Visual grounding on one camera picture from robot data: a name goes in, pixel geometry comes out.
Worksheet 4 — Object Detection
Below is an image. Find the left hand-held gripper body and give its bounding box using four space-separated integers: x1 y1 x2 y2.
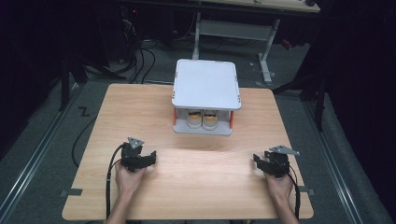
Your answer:
120 136 146 174

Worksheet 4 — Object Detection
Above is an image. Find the white shoe rack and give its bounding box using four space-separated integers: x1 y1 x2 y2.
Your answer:
171 58 243 137

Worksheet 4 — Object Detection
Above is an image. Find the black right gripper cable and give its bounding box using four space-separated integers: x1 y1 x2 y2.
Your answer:
287 172 302 220

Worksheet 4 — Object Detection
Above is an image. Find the bundle of black cables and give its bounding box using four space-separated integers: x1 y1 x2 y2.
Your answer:
120 8 157 86

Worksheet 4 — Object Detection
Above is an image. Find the person's left hand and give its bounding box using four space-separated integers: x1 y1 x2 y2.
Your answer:
114 161 148 200

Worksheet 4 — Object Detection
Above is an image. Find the person's right hand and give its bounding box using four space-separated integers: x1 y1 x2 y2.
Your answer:
264 172 294 203

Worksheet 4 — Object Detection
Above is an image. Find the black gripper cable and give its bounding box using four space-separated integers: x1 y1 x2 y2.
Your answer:
287 172 302 220
105 143 125 220

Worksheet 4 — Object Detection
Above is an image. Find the black metal stand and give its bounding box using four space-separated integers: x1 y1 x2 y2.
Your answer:
272 69 329 133
58 50 89 112

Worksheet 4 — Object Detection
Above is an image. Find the metal floor rail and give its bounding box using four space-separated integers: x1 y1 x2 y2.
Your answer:
0 83 82 217
303 101 364 224

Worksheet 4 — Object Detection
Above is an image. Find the white-legged wooden desk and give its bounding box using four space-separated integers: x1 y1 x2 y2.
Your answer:
118 0 321 86

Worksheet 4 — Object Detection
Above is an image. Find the black floor cable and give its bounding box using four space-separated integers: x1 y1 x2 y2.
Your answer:
71 116 98 169

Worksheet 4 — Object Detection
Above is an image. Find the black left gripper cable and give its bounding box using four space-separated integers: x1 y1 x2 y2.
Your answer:
105 143 125 220

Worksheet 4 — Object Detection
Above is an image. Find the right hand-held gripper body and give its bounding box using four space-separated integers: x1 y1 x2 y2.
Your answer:
263 145 301 179

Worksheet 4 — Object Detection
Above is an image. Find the grey white sneaker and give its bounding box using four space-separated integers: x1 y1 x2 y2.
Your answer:
186 110 203 130
202 110 219 131

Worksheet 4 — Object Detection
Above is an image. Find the grey table bracket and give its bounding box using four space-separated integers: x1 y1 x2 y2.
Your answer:
297 185 316 197
59 188 84 198

